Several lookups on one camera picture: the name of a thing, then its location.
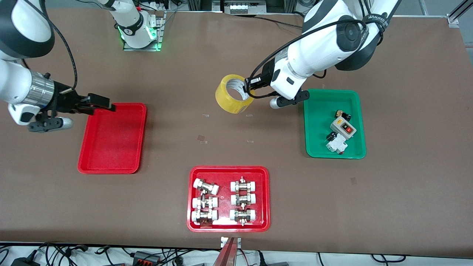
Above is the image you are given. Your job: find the yellow packing tape roll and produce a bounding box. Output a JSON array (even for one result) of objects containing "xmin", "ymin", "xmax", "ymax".
[{"xmin": 215, "ymin": 74, "xmax": 255, "ymax": 114}]

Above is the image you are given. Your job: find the empty red plastic tray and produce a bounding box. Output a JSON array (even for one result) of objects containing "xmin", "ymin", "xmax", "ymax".
[{"xmin": 77, "ymin": 103, "xmax": 147, "ymax": 174}]

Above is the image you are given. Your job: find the green plastic tray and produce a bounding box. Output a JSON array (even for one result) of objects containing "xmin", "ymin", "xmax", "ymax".
[{"xmin": 303, "ymin": 89, "xmax": 367, "ymax": 159}]

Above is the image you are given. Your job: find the red tray holding fittings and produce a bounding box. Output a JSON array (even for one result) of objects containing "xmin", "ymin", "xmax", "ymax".
[{"xmin": 187, "ymin": 166, "xmax": 271, "ymax": 233}]

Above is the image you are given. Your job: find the grey power strip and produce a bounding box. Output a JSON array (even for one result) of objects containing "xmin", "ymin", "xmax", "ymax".
[{"xmin": 224, "ymin": 0, "xmax": 267, "ymax": 14}]

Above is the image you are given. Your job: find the white circuit breaker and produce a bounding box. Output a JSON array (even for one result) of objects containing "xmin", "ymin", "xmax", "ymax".
[{"xmin": 325, "ymin": 133, "xmax": 348, "ymax": 154}]

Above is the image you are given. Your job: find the tilted white-capped metal pipe fitting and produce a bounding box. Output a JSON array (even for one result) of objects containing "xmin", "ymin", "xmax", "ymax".
[{"xmin": 193, "ymin": 178, "xmax": 220, "ymax": 195}]

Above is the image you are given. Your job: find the black box with orange connectors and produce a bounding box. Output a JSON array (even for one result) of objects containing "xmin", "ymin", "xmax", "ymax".
[{"xmin": 133, "ymin": 251, "xmax": 162, "ymax": 265}]

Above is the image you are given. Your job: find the black power adapter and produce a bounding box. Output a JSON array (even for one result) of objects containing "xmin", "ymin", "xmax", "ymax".
[{"xmin": 11, "ymin": 257, "xmax": 41, "ymax": 266}]

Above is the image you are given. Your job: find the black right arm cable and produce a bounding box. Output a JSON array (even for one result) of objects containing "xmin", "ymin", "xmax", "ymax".
[{"xmin": 37, "ymin": 9, "xmax": 78, "ymax": 93}]

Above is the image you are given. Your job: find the black cable on table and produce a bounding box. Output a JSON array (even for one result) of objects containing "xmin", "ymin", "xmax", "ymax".
[{"xmin": 255, "ymin": 13, "xmax": 304, "ymax": 29}]

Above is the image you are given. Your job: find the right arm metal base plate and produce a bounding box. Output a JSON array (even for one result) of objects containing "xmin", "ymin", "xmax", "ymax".
[{"xmin": 123, "ymin": 10, "xmax": 166, "ymax": 51}]

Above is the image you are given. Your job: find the grey push-button switch box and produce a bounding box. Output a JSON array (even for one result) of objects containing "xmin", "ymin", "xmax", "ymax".
[{"xmin": 330, "ymin": 117, "xmax": 357, "ymax": 139}]

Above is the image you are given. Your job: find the black floor cable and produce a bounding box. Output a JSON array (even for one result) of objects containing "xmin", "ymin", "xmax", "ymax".
[
  {"xmin": 39, "ymin": 242, "xmax": 89, "ymax": 261},
  {"xmin": 371, "ymin": 254, "xmax": 407, "ymax": 263}
]

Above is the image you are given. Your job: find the reddish metal post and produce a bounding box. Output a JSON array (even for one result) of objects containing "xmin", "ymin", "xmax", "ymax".
[{"xmin": 212, "ymin": 236, "xmax": 239, "ymax": 266}]

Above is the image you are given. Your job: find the aluminium frame profile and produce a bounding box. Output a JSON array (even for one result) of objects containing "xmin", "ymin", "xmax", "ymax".
[{"xmin": 446, "ymin": 0, "xmax": 473, "ymax": 28}]

